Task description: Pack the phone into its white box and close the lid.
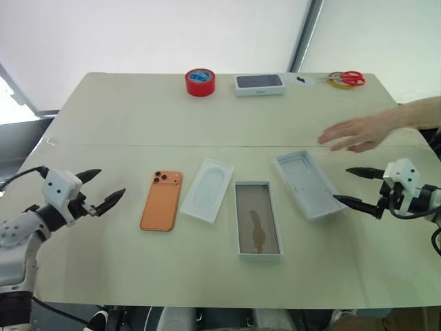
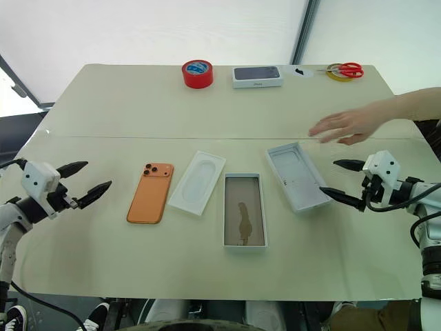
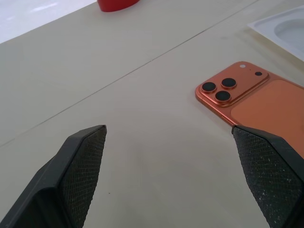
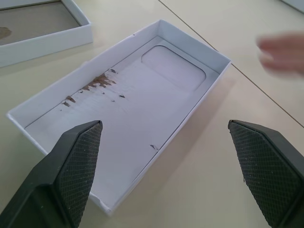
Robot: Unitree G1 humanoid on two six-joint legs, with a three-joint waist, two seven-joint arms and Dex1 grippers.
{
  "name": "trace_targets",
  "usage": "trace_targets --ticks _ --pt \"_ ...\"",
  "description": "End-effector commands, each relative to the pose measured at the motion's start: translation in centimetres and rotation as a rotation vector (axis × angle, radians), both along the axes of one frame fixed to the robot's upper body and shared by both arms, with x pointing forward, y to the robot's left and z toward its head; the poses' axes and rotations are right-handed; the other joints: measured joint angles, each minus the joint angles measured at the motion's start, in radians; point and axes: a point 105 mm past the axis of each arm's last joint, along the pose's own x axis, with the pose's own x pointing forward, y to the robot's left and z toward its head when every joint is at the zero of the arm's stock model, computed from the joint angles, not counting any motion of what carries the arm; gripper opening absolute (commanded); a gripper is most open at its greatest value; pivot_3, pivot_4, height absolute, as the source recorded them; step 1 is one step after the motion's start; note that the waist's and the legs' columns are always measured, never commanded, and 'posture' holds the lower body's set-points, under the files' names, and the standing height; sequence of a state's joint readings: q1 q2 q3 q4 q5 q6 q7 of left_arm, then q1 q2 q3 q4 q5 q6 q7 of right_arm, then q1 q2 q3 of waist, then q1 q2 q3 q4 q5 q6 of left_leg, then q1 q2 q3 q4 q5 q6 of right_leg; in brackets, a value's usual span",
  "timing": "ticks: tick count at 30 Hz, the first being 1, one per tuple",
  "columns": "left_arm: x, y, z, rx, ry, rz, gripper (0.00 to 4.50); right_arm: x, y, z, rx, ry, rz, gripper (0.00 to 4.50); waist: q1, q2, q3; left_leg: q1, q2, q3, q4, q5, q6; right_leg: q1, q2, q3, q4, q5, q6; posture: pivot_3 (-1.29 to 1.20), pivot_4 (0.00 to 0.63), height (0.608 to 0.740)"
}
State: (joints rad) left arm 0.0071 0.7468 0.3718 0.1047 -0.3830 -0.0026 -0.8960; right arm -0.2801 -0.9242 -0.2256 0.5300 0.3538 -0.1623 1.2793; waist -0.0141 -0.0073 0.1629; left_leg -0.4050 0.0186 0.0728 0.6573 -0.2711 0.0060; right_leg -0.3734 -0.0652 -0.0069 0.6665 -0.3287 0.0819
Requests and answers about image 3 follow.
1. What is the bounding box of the white tray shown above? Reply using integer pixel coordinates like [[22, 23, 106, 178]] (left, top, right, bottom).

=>
[[247, 5, 304, 60]]

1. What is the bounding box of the orange smartphone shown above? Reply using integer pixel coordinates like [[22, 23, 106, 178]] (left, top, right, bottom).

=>
[[195, 61, 304, 158]]

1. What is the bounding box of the red tape roll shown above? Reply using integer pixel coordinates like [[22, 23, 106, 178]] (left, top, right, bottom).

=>
[[96, 0, 140, 13]]

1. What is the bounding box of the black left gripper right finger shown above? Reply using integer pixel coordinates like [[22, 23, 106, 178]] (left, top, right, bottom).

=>
[[231, 125, 304, 228]]

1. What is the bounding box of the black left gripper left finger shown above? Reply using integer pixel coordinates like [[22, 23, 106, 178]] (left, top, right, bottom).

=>
[[0, 124, 108, 228]]

